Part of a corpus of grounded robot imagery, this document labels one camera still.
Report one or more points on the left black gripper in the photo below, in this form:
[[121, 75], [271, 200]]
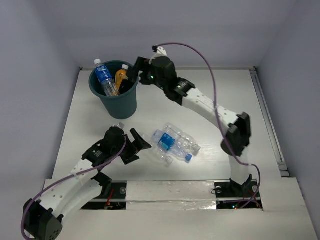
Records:
[[130, 150]]

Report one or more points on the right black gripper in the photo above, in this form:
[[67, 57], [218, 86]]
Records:
[[141, 64]]

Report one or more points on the orange juice bottle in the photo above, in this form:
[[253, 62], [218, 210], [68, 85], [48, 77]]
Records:
[[121, 79]]

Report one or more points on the light blue label bottle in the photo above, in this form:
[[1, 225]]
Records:
[[170, 145]]

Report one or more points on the clear ribbed plastic bottle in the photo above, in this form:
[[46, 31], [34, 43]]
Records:
[[156, 154]]

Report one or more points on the blue label water bottle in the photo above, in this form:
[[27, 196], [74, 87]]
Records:
[[105, 79]]

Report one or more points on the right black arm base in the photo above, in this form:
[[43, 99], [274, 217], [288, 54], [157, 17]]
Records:
[[227, 199]]

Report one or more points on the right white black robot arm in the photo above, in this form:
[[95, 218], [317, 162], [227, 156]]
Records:
[[235, 128]]

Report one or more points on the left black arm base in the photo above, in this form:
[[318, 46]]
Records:
[[115, 200]]

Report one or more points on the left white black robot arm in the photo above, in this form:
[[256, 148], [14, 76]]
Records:
[[44, 215]]

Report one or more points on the dark green plastic bin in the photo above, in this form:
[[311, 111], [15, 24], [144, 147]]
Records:
[[122, 106]]

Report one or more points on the silver foil tape strip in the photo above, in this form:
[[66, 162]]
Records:
[[182, 195]]

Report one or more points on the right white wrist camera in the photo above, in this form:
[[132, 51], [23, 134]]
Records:
[[159, 51]]

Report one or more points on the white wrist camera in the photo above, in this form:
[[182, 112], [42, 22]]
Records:
[[159, 51], [119, 125]]

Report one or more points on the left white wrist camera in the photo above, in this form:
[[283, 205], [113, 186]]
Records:
[[119, 125]]

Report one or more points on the aluminium side rail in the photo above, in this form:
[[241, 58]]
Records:
[[284, 171]]

